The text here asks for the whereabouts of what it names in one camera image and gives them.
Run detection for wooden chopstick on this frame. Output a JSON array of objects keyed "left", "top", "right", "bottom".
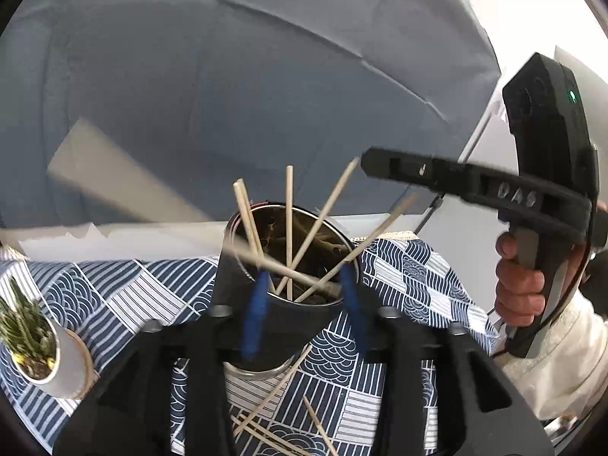
[
  {"left": 284, "top": 165, "right": 294, "bottom": 301},
  {"left": 296, "top": 193, "right": 418, "bottom": 304},
  {"left": 0, "top": 225, "right": 344, "bottom": 296},
  {"left": 233, "top": 345, "right": 312, "bottom": 435},
  {"left": 243, "top": 422, "right": 311, "bottom": 456},
  {"left": 232, "top": 177, "right": 277, "bottom": 294},
  {"left": 302, "top": 395, "right": 338, "bottom": 456},
  {"left": 287, "top": 157, "right": 359, "bottom": 271}
]

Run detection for right hand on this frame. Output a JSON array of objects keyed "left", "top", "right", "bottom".
[{"left": 493, "top": 233, "right": 591, "bottom": 329}]

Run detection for white cabinet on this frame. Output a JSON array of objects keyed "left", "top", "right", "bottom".
[{"left": 405, "top": 54, "right": 600, "bottom": 313}]

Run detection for wooden chopstick on table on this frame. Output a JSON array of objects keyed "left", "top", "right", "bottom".
[
  {"left": 243, "top": 422, "right": 311, "bottom": 456},
  {"left": 302, "top": 395, "right": 338, "bottom": 456},
  {"left": 233, "top": 345, "right": 312, "bottom": 435}
]

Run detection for small potted green plant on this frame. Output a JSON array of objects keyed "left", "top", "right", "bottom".
[{"left": 1, "top": 277, "right": 96, "bottom": 399}]

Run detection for wooden chopstick in holder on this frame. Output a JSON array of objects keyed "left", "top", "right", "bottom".
[
  {"left": 232, "top": 177, "right": 277, "bottom": 294},
  {"left": 287, "top": 157, "right": 359, "bottom": 271},
  {"left": 296, "top": 193, "right": 418, "bottom": 304},
  {"left": 284, "top": 165, "right": 294, "bottom": 301}
]

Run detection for blue patterned tablecloth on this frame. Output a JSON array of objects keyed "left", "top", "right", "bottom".
[{"left": 1, "top": 233, "right": 498, "bottom": 455}]

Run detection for black cylindrical utensil holder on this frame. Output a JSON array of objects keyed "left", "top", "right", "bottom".
[{"left": 211, "top": 202, "right": 355, "bottom": 374}]

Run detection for grey fabric backdrop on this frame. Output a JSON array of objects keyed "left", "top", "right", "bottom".
[{"left": 1, "top": 0, "right": 501, "bottom": 229}]

